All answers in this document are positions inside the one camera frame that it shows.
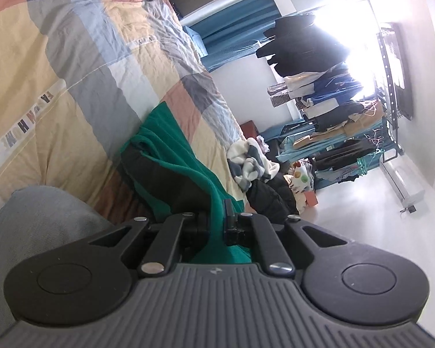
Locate green and white hoodie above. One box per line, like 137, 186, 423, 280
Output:
121, 102, 251, 264

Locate white and grey fleece garment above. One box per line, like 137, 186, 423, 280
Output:
226, 137, 280, 193

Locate polka dot bag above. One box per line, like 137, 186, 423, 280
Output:
286, 159, 315, 211

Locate white floor heater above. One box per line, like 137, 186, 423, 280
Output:
380, 156, 425, 213

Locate blue window curtain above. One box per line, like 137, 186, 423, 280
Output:
184, 0, 280, 72

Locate patchwork plaid bed quilt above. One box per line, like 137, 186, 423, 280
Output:
0, 0, 244, 223

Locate black padded jacket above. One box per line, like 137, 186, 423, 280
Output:
246, 173, 299, 225

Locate pink box on floor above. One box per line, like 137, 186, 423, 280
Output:
303, 191, 318, 207

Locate black metal clothes rack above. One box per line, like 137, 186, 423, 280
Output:
377, 23, 414, 164

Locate hanging clothes on rack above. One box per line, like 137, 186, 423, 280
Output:
256, 13, 385, 188

